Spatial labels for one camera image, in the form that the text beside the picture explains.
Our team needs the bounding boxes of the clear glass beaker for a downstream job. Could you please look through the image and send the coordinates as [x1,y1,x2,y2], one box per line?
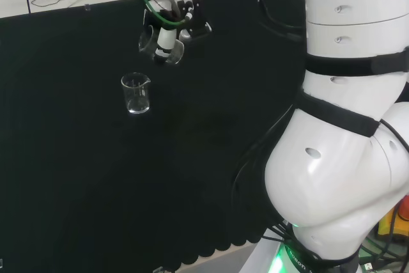
[138,24,185,65]
[120,73,151,115]

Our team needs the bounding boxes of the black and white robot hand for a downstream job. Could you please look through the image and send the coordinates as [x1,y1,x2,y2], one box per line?
[143,0,213,65]

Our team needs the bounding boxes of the yellow stop button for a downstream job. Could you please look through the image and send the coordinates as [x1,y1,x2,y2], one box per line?
[376,194,409,242]

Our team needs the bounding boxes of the black bench cloth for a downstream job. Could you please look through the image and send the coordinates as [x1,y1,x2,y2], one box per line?
[0,0,307,270]

